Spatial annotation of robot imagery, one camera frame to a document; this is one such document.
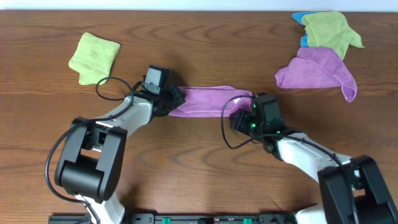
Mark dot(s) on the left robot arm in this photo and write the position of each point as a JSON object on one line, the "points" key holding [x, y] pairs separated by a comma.
{"points": [[90, 164]]}

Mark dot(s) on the crumpled green cloth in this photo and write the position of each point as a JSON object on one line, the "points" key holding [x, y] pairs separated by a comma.
{"points": [[331, 30]]}

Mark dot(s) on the blue cloth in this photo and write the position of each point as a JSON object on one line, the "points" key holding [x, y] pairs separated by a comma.
{"points": [[297, 16]]}

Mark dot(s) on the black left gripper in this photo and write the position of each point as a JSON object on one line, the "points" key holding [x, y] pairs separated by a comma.
{"points": [[173, 100]]}

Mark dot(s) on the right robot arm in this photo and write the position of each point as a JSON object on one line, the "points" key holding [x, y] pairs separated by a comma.
{"points": [[353, 189]]}

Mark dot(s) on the purple cloth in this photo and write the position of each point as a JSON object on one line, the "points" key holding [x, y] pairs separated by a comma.
{"points": [[317, 67], [206, 102]]}

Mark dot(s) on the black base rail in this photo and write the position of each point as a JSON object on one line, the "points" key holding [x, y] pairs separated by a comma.
{"points": [[152, 218]]}

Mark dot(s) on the folded green cloth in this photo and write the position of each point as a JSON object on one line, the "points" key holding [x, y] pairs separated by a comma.
{"points": [[93, 58]]}

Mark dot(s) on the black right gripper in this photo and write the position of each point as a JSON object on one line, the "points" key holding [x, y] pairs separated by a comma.
{"points": [[242, 117]]}

